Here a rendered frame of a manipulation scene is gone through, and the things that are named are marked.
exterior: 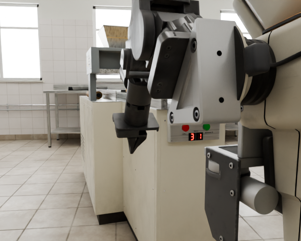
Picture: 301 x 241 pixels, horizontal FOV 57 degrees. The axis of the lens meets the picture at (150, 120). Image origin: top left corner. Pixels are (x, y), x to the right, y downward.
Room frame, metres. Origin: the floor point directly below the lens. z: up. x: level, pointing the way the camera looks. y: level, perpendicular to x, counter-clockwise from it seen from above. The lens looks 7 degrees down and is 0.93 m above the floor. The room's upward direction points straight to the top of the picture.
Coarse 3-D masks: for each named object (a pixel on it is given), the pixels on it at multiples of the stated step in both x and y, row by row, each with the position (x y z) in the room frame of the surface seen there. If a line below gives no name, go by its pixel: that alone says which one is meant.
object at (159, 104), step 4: (120, 92) 1.90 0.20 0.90; (120, 96) 1.90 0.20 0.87; (124, 96) 1.79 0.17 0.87; (124, 100) 1.79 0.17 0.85; (152, 100) 1.24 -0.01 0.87; (156, 100) 1.19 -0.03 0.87; (160, 100) 1.14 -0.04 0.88; (164, 100) 1.14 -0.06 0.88; (152, 104) 1.24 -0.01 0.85; (156, 104) 1.19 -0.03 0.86; (160, 104) 1.14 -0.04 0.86; (164, 104) 1.14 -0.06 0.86; (156, 108) 1.19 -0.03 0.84; (160, 108) 1.14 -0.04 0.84; (164, 108) 1.14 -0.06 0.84
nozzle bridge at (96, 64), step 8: (96, 48) 1.77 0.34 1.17; (104, 48) 1.78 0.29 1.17; (112, 48) 1.80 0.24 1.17; (120, 48) 1.82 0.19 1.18; (88, 56) 1.90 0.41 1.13; (96, 56) 1.77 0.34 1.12; (104, 56) 1.87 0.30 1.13; (112, 56) 1.88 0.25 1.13; (88, 64) 1.91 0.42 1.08; (96, 64) 1.77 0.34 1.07; (104, 64) 1.87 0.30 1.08; (112, 64) 1.88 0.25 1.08; (88, 72) 1.93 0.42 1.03; (96, 72) 1.77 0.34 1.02; (104, 72) 1.82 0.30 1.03; (112, 72) 1.83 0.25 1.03; (88, 80) 1.95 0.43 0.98; (88, 88) 1.96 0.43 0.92; (96, 96) 1.87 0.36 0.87
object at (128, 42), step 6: (132, 0) 0.59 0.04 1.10; (132, 6) 0.59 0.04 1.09; (132, 12) 0.58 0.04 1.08; (132, 18) 0.57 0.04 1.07; (126, 42) 0.60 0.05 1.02; (132, 54) 0.55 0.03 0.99; (132, 60) 0.55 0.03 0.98; (138, 60) 0.55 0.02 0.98; (132, 66) 0.56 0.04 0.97; (138, 66) 0.56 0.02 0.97; (144, 66) 0.56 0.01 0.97
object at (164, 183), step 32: (160, 128) 1.17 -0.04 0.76; (224, 128) 1.26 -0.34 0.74; (128, 160) 1.66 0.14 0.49; (160, 160) 1.17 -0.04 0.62; (192, 160) 1.21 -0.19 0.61; (128, 192) 1.66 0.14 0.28; (160, 192) 1.17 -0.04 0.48; (192, 192) 1.21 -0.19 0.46; (160, 224) 1.17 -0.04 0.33; (192, 224) 1.21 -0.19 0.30
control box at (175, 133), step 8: (168, 128) 1.16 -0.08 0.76; (176, 128) 1.16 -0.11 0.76; (192, 128) 1.18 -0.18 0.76; (200, 128) 1.19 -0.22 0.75; (216, 128) 1.21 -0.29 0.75; (168, 136) 1.16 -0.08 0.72; (176, 136) 1.16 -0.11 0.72; (184, 136) 1.17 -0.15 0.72; (208, 136) 1.20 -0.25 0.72; (216, 136) 1.21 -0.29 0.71
